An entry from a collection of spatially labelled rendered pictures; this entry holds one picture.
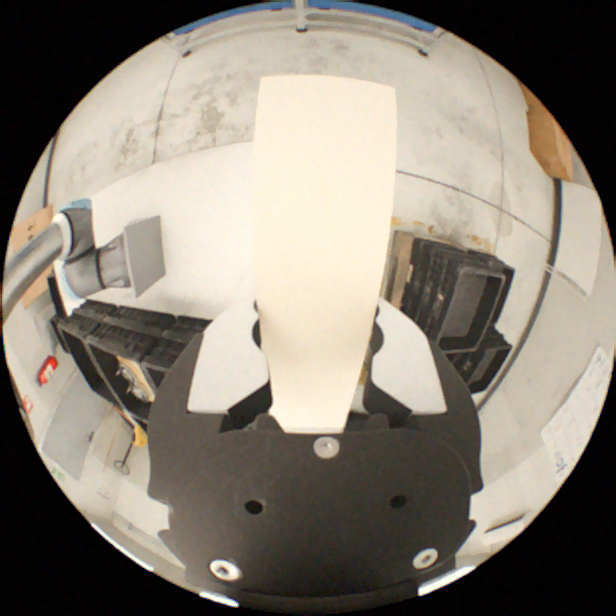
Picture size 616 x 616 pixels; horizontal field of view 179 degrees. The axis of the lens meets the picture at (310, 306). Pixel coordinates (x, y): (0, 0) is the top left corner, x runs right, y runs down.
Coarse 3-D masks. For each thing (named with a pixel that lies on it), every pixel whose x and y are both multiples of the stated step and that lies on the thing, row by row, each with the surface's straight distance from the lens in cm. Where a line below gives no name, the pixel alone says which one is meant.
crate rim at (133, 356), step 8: (88, 336) 80; (88, 344) 81; (96, 344) 74; (104, 344) 71; (112, 344) 69; (112, 352) 67; (120, 352) 64; (128, 352) 62; (136, 352) 61; (96, 360) 84; (136, 360) 59; (104, 376) 88; (144, 376) 63; (152, 392) 68; (120, 400) 97; (136, 416) 100
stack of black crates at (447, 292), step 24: (432, 264) 101; (456, 264) 88; (480, 264) 105; (408, 288) 122; (432, 288) 101; (456, 288) 86; (480, 288) 111; (408, 312) 122; (432, 312) 99; (456, 312) 107; (480, 312) 114; (432, 336) 100; (456, 336) 117; (480, 336) 113
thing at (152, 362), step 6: (144, 360) 58; (150, 360) 57; (156, 360) 56; (162, 360) 55; (144, 366) 59; (150, 366) 57; (156, 366) 55; (162, 366) 54; (168, 366) 53; (150, 378) 61; (156, 390) 65
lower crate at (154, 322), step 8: (112, 312) 87; (120, 312) 86; (128, 312) 83; (136, 312) 81; (144, 312) 79; (152, 312) 77; (160, 312) 75; (104, 320) 83; (112, 320) 80; (120, 320) 78; (128, 320) 79; (136, 320) 77; (144, 320) 75; (152, 320) 72; (160, 320) 72; (168, 320) 71; (176, 320) 72; (136, 328) 70; (144, 328) 69; (152, 328) 67; (160, 328) 68; (168, 328) 70; (160, 336) 65
